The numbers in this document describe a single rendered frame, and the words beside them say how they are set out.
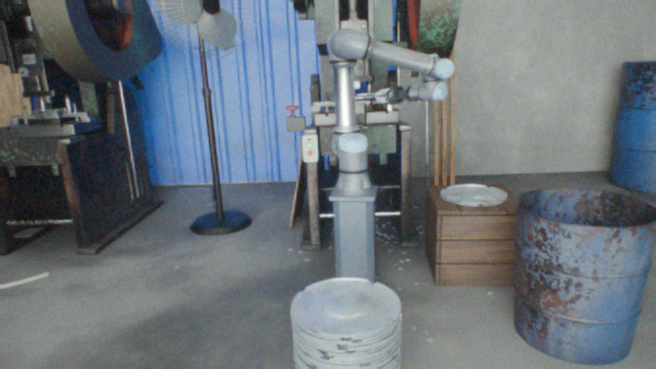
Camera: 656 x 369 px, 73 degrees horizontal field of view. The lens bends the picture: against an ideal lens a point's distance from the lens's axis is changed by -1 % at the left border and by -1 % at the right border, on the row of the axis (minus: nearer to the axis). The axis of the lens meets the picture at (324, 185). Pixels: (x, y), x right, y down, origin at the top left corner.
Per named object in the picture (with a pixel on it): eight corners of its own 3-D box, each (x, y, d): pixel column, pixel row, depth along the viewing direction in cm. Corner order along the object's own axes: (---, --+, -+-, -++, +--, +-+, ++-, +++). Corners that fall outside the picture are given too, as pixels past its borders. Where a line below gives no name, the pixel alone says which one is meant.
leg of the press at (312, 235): (321, 251, 240) (312, 77, 216) (300, 251, 241) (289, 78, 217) (327, 199, 329) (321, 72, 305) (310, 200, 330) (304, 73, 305)
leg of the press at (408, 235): (422, 248, 238) (425, 72, 214) (400, 248, 238) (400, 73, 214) (400, 197, 326) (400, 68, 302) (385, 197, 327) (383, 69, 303)
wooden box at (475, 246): (524, 286, 193) (531, 210, 184) (434, 286, 197) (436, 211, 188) (499, 249, 231) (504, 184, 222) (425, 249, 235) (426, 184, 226)
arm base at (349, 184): (371, 196, 179) (370, 172, 176) (333, 195, 181) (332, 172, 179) (373, 185, 193) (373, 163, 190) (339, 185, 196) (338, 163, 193)
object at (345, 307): (419, 296, 123) (419, 293, 122) (364, 351, 100) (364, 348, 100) (332, 271, 139) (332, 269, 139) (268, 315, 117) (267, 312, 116)
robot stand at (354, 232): (376, 300, 189) (375, 197, 177) (333, 298, 192) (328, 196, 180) (379, 279, 206) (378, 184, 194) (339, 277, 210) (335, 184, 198)
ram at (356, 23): (370, 75, 234) (368, 16, 226) (341, 77, 234) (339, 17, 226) (368, 74, 250) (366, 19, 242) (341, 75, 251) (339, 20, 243)
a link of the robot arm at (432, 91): (447, 78, 192) (449, 98, 194) (425, 80, 199) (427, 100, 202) (439, 81, 187) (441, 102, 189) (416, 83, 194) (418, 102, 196)
